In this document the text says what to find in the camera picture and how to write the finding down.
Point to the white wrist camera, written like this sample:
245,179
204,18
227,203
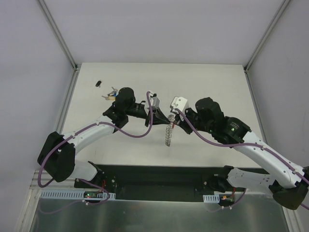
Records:
152,100
179,104

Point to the right aluminium frame post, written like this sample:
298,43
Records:
271,26

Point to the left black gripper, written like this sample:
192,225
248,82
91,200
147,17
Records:
148,118

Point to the blue tag key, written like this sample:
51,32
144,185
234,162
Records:
113,93

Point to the left white cable duct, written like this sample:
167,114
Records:
76,195

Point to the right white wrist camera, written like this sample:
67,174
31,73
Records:
179,104

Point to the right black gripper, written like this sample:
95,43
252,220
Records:
186,122

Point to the metal disc with keyrings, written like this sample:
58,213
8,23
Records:
169,130

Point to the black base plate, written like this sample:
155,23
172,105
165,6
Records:
159,183

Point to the right white cable duct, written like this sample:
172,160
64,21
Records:
215,198

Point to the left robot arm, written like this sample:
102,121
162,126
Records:
58,156

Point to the left aluminium frame post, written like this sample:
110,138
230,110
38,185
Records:
57,34

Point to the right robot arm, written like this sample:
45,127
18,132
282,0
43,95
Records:
286,182

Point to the white cable duct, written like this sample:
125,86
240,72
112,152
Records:
215,198
76,195

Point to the yellow tag key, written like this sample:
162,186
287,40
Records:
109,98

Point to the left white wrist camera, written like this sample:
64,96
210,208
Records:
152,100

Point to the aluminium frame post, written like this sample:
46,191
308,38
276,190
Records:
57,34
271,26

